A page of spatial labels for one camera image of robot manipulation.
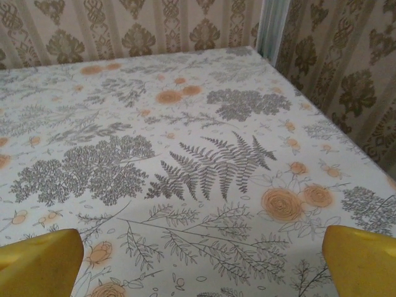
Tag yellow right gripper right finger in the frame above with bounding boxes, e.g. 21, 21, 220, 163
321, 225, 396, 297

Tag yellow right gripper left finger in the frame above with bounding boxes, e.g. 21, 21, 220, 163
0, 228, 85, 297

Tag aluminium frame post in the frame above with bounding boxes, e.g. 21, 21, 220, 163
258, 0, 290, 64

